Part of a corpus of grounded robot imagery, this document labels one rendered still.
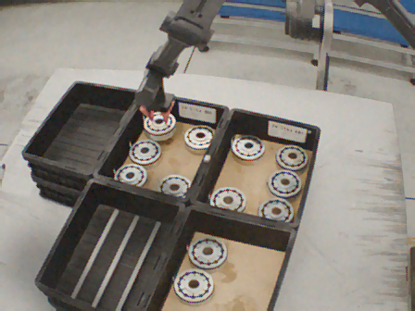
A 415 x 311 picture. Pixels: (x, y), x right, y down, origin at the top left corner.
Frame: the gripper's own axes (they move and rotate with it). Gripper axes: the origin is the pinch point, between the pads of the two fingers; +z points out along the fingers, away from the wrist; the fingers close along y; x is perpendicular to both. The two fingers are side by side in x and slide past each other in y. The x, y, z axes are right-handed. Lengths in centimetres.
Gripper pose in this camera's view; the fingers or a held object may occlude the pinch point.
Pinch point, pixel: (158, 119)
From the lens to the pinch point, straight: 152.7
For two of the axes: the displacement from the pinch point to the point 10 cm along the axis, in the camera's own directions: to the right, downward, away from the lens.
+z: 0.4, 6.8, 7.3
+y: 9.5, 2.0, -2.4
